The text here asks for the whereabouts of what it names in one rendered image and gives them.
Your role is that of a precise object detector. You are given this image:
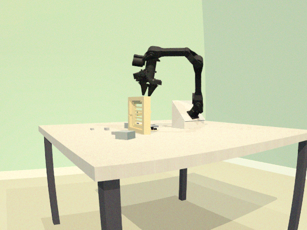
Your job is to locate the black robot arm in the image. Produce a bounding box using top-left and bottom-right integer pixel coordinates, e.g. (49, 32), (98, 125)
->
(132, 46), (203, 119)

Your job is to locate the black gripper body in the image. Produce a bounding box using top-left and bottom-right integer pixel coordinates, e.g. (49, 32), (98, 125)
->
(136, 68), (162, 85)

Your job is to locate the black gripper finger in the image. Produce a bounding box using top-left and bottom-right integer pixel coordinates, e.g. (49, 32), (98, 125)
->
(147, 84), (158, 96)
(138, 82), (148, 95)

